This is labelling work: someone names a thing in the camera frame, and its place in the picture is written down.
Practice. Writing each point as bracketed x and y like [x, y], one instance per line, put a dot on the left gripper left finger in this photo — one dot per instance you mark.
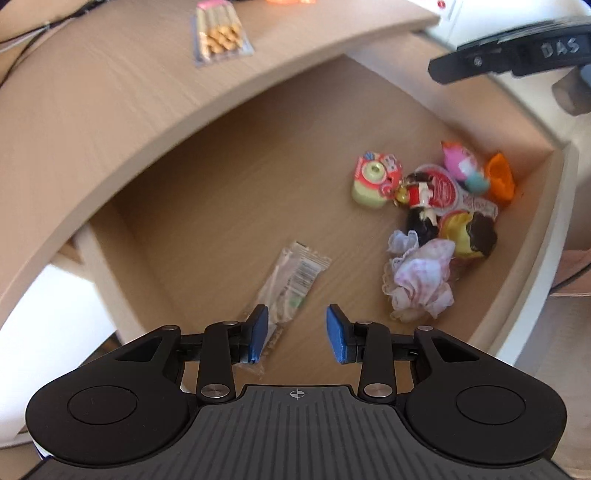
[225, 344]

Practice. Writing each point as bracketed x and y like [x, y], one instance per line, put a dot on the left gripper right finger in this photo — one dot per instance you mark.
[370, 345]

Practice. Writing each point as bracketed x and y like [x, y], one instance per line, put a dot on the pink white lace cloth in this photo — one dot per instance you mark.
[416, 278]

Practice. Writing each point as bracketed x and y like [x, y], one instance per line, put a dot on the clear snack wrapper packet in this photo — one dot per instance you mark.
[284, 292]

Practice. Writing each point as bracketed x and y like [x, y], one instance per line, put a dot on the yellow pudding toy brown top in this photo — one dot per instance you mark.
[472, 232]

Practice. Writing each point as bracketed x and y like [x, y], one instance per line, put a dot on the orange plastic shell half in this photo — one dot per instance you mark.
[502, 187]

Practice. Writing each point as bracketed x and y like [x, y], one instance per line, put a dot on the pink mermaid figurine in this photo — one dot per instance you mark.
[462, 164]

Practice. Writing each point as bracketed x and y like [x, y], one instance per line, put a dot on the red lid jelly cup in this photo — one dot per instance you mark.
[449, 196]

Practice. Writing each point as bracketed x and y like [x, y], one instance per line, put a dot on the toy camera keychain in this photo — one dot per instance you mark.
[378, 179]

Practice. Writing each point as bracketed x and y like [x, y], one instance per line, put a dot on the black-haired doll keychain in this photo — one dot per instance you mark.
[416, 194]

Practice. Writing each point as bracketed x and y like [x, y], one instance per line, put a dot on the white cardboard box red print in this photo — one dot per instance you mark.
[459, 20]

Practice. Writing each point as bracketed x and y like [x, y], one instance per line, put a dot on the wooden drawer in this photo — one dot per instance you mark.
[192, 239]

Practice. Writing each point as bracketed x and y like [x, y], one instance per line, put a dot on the biscuit sticks snack pack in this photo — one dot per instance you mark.
[218, 33]

